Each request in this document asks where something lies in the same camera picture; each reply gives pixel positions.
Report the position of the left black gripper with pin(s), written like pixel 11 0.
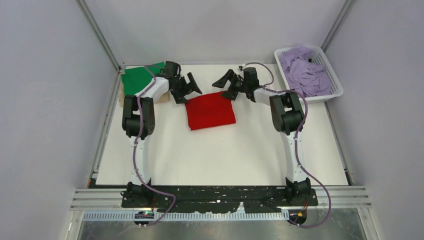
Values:
pixel 191 87

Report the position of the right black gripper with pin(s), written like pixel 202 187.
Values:
pixel 221 83

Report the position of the red t shirt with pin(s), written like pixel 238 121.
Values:
pixel 208 111

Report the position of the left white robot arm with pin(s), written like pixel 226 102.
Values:
pixel 138 123

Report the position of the folded beige t shirt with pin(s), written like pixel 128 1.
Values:
pixel 163 99

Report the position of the folded green t shirt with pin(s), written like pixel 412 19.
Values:
pixel 136 79

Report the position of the black garment in basket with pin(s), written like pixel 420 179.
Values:
pixel 294 93

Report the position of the lilac t shirt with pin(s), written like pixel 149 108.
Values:
pixel 302 75

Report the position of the white plastic basket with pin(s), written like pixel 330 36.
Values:
pixel 318 58

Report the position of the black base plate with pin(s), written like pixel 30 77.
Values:
pixel 212 199

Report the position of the left aluminium frame post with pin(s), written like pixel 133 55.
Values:
pixel 97 22

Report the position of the aluminium frame post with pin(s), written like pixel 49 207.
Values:
pixel 338 22
pixel 97 22

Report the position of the right aluminium frame post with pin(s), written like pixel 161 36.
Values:
pixel 338 22

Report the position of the white slotted cable duct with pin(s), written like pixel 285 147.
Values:
pixel 139 216

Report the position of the aluminium front rail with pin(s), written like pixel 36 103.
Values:
pixel 90 199

